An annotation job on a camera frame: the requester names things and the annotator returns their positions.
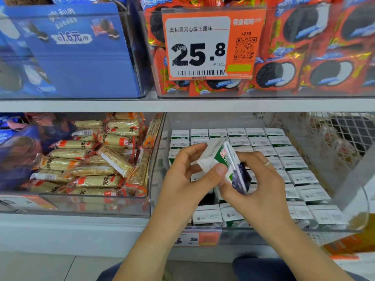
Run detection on rows of white juice cartons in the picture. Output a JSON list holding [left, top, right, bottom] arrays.
[[169, 127, 351, 228]]

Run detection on clear plastic display bin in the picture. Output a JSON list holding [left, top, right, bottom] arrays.
[[149, 112, 370, 246], [0, 112, 166, 217]]

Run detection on pile of blue snack packets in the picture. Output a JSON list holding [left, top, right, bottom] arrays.
[[0, 114, 74, 191]]

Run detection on person's blue jeans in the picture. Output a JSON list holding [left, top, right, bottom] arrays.
[[96, 256, 367, 281]]

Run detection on blueberry juice carton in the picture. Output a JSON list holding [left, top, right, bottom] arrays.
[[197, 136, 253, 195]]

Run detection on faded orange price tag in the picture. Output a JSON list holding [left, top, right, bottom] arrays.
[[0, 193, 57, 211]]

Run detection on pile of yellow wafer bars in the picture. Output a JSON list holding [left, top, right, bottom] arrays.
[[22, 112, 165, 198]]

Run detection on person's left hand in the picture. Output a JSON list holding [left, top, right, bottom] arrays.
[[149, 143, 228, 235]]

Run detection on blue cardboard display box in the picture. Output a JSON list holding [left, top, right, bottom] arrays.
[[0, 2, 152, 100]]

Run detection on stack of red cookie packets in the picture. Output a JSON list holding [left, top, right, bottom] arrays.
[[139, 0, 375, 97]]

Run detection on large white orange price tag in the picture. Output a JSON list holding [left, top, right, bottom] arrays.
[[162, 7, 267, 81]]

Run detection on yellow orange snack packet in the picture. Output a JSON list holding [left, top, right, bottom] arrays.
[[325, 216, 375, 255]]

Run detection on person's right forearm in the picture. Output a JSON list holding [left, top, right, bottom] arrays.
[[264, 210, 356, 281]]

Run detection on small orange price tag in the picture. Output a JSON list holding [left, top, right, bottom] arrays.
[[175, 229, 223, 247]]

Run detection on person's left forearm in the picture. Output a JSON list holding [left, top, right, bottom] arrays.
[[113, 224, 188, 281]]

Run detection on person's right hand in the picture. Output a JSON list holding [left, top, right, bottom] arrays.
[[218, 150, 294, 232]]

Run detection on white wire mesh divider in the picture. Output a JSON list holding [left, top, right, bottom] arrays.
[[311, 112, 375, 170]]

